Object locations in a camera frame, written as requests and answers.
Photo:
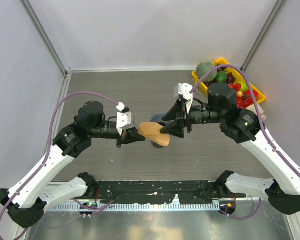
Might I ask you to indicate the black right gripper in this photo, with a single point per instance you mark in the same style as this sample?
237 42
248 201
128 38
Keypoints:
176 128

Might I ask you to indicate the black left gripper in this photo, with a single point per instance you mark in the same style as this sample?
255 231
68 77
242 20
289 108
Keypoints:
127 134

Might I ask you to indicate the brown paper coffee filter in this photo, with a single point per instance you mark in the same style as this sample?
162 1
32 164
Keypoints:
152 132

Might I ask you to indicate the blue ribbed glass dripper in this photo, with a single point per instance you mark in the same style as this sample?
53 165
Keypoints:
157 118

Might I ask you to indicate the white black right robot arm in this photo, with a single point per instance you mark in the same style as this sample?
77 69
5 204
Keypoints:
243 126

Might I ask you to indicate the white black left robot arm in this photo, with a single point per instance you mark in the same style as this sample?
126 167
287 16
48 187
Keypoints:
29 200

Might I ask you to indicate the glass coffee carafe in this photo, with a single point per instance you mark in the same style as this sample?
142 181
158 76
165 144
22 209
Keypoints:
158 146

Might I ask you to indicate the green netted melon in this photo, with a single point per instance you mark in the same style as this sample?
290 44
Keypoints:
203 68

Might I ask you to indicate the green lime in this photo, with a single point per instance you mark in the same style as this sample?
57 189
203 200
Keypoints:
221 77

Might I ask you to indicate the dark purple grape bunch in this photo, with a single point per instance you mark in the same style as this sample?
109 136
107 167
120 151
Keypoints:
231 79

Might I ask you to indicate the black grape cluster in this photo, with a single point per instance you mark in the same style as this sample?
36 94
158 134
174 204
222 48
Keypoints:
221 68

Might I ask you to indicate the red yellow cherries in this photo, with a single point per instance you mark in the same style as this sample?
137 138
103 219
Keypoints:
239 94

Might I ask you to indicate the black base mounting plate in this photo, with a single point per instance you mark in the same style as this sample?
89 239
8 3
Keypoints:
158 192

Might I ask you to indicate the green apple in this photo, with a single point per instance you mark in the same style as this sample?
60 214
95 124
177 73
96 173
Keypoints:
244 86

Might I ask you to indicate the red tomato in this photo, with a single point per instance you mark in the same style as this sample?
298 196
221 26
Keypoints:
248 97

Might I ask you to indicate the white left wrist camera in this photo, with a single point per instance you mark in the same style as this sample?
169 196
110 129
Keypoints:
124 118

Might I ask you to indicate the white slotted cable duct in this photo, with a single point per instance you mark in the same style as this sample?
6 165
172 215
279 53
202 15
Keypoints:
175 206

